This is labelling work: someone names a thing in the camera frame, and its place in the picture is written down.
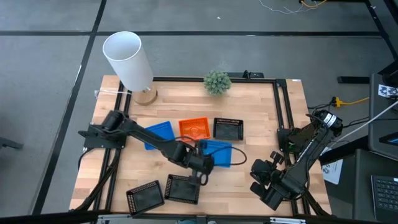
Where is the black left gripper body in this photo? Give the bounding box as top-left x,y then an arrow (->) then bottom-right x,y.
185,152 -> 215,177

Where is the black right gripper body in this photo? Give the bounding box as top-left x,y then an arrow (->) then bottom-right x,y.
250,151 -> 285,200

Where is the black slotted plastic basket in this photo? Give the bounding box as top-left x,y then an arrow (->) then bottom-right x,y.
126,179 -> 165,217
164,174 -> 201,205
213,117 -> 244,141

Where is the blue slotted plastic basket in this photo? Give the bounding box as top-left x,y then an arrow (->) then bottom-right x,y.
144,121 -> 176,151
198,139 -> 233,169

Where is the orange slotted plastic basket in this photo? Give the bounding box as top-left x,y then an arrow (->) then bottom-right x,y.
178,116 -> 211,143

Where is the white paper sheet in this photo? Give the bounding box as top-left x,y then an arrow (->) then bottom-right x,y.
322,158 -> 345,186

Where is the small green potted plant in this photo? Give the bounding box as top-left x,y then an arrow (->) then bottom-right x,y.
203,70 -> 233,96

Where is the round wooden lamp base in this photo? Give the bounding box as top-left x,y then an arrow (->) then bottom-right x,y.
131,85 -> 159,106

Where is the black equipment cart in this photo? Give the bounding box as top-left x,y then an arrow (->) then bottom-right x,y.
353,148 -> 398,222

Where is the black keyboard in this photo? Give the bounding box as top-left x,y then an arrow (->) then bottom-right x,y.
371,175 -> 398,218

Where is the black side desk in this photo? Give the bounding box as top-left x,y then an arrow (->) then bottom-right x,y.
368,73 -> 398,161

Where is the black floor bar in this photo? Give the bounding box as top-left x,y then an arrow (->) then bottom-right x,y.
337,76 -> 371,85

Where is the white cylindrical lamp shade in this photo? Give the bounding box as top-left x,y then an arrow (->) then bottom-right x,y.
102,30 -> 154,92

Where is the white printed marker sheet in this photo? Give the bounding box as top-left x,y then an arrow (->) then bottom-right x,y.
377,83 -> 398,98

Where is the dark chair leg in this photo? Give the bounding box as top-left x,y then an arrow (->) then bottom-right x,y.
0,136 -> 24,150

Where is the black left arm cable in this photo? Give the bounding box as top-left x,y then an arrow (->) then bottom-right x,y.
155,135 -> 248,166

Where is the black aluminium table frame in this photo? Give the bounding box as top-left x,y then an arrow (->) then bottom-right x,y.
73,76 -> 330,217

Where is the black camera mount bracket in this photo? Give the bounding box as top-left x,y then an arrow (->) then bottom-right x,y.
226,70 -> 265,79

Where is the yellow extension cord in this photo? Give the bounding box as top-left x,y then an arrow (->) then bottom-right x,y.
331,96 -> 371,108

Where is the thick white cable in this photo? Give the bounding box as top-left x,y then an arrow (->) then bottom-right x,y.
328,101 -> 398,149

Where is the white lamp cable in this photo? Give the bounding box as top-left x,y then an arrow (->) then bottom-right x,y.
94,89 -> 133,97

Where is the thin white floor wire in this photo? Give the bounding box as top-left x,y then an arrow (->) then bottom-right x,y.
257,0 -> 315,15

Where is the thin yellow floor wire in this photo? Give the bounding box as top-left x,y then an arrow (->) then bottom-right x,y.
300,0 -> 328,9

